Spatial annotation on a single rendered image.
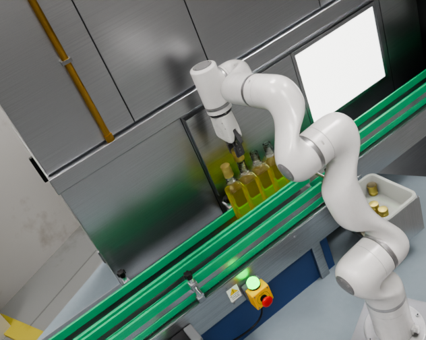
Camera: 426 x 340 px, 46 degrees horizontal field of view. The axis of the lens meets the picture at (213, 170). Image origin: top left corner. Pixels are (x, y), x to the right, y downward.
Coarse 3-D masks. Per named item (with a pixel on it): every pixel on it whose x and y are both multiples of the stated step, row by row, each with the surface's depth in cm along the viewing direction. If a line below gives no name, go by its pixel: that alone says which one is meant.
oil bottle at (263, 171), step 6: (264, 162) 177; (252, 168) 177; (258, 168) 175; (264, 168) 176; (258, 174) 175; (264, 174) 176; (270, 174) 178; (264, 180) 177; (270, 180) 179; (264, 186) 178; (270, 186) 180; (276, 186) 182; (264, 192) 180; (270, 192) 181
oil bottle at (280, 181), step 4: (264, 156) 179; (272, 156) 177; (264, 160) 179; (268, 160) 177; (272, 160) 177; (268, 164) 177; (272, 164) 177; (272, 168) 177; (276, 168) 178; (272, 172) 178; (276, 172) 179; (276, 176) 179; (280, 176) 180; (276, 180) 180; (280, 180) 181; (284, 180) 182; (288, 180) 183; (276, 184) 182; (280, 184) 182; (284, 184) 183; (280, 188) 182
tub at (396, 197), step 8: (368, 176) 190; (376, 176) 188; (360, 184) 189; (384, 184) 186; (392, 184) 182; (368, 192) 192; (384, 192) 188; (392, 192) 184; (400, 192) 180; (408, 192) 176; (368, 200) 190; (376, 200) 188; (384, 200) 187; (392, 200) 185; (400, 200) 183; (408, 200) 172; (392, 208) 182; (400, 208) 171; (392, 216) 170
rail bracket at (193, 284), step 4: (188, 272) 158; (184, 276) 157; (188, 276) 157; (192, 276) 158; (188, 280) 158; (192, 280) 159; (188, 284) 160; (192, 284) 159; (196, 284) 159; (192, 288) 159; (196, 288) 158; (196, 292) 161; (200, 292) 156; (196, 296) 164; (200, 296) 163; (204, 296) 163; (200, 300) 163; (204, 300) 164
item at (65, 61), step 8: (32, 0) 135; (32, 8) 136; (40, 8) 137; (40, 16) 138; (48, 24) 139; (48, 32) 140; (56, 40) 142; (56, 48) 143; (64, 56) 144; (64, 64) 145; (72, 72) 147; (80, 80) 149; (80, 88) 150; (88, 96) 152; (88, 104) 153; (96, 112) 155; (96, 120) 156; (104, 128) 158; (104, 136) 159; (112, 136) 160
